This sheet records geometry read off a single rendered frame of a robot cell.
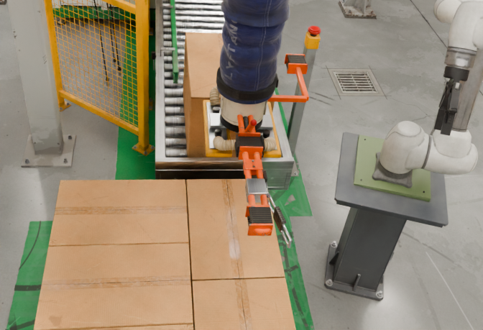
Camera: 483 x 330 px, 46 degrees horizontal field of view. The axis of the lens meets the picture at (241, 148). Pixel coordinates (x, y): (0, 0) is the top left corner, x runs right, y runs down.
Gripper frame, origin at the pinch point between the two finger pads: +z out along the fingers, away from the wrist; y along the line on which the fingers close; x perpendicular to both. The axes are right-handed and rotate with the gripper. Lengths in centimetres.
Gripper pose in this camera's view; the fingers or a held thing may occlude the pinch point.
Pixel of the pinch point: (442, 129)
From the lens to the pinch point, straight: 196.6
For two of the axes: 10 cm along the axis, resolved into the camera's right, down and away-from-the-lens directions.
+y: -1.8, 1.4, -9.7
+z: -1.8, 9.7, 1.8
